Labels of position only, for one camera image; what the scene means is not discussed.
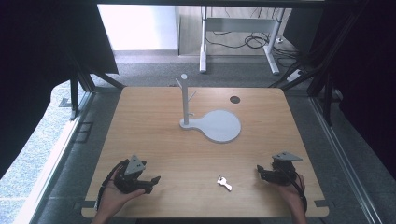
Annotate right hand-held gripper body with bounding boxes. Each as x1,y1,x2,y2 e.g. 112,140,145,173
270,151,304,187

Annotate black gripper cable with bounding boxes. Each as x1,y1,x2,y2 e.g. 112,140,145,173
279,167,309,214
94,158,131,211

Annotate silver key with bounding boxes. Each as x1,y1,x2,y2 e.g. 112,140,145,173
217,175,233,192

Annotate black curtain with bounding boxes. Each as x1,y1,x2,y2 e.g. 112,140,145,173
283,0,396,181
0,0,120,180

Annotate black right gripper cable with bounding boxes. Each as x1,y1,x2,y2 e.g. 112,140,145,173
279,167,309,214

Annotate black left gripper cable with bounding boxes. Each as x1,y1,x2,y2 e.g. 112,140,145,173
94,158,131,211

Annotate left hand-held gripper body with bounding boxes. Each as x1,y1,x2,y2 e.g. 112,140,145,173
113,154,148,195

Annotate black floor cables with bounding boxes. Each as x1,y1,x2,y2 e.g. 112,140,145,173
205,7,300,68

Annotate person's left hand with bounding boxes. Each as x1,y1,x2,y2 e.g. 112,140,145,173
97,170,147,219

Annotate person's right hand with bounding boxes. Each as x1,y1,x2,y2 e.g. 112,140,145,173
271,172,307,216

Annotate grey key holder stand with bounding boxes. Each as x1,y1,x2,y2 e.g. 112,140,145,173
175,73,242,144

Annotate white desk frame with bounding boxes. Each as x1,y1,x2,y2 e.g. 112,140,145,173
199,6,287,76

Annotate black metal stand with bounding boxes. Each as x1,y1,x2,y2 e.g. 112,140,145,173
58,52,126,121
269,0,372,127

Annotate white power strip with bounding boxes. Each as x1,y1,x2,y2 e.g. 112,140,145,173
285,68,304,83

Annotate white cabinet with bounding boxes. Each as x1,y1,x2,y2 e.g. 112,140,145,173
96,4,180,52

